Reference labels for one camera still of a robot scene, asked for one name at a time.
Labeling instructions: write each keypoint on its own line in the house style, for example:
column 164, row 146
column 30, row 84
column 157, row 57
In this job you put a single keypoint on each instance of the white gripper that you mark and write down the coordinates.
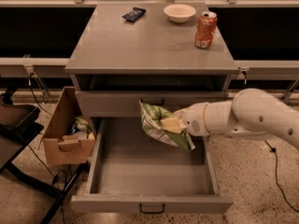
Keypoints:
column 193, row 118

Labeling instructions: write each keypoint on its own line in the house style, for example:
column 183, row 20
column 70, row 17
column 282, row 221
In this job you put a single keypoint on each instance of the green jalapeno chip bag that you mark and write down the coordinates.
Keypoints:
column 151, row 116

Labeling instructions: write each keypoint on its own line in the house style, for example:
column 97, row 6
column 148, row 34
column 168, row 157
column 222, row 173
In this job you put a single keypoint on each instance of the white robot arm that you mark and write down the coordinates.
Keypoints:
column 251, row 114

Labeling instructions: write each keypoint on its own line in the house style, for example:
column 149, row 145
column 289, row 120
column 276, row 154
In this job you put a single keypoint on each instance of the grey drawer cabinet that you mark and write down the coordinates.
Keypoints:
column 151, row 54

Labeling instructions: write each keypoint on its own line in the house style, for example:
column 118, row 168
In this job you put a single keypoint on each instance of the open grey middle drawer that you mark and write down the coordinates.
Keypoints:
column 132, row 173

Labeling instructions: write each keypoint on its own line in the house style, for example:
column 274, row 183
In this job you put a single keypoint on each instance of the closed grey upper drawer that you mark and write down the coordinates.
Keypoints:
column 125, row 104

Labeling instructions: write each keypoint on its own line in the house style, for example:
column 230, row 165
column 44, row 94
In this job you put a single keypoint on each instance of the snack items in box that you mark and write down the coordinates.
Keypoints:
column 81, row 128

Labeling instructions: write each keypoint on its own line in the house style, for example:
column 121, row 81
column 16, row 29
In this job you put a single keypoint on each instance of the orange soda can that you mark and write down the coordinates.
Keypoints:
column 206, row 27

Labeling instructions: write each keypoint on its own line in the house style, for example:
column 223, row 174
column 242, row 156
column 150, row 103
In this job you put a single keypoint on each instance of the white paper bowl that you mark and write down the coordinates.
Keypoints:
column 179, row 13

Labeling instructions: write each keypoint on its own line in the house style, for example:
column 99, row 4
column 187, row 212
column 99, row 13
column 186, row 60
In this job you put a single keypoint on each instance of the dark blue snack bar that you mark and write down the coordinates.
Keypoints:
column 135, row 14

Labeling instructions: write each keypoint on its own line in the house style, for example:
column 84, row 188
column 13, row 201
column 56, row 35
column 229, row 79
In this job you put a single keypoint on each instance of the cardboard box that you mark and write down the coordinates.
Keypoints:
column 61, row 146

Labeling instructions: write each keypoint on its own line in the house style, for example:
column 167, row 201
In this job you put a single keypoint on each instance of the black stand with tray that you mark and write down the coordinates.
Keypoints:
column 18, row 129

